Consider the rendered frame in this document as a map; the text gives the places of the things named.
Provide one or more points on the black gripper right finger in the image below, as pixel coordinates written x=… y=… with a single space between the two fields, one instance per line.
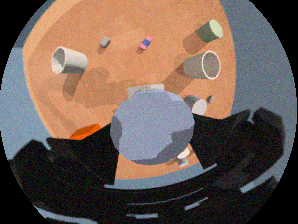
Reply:
x=210 y=135

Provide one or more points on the pink eraser with blue sleeve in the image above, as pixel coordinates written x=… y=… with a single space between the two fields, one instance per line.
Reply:
x=146 y=42

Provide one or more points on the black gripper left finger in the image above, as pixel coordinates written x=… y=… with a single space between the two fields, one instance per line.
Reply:
x=96 y=153

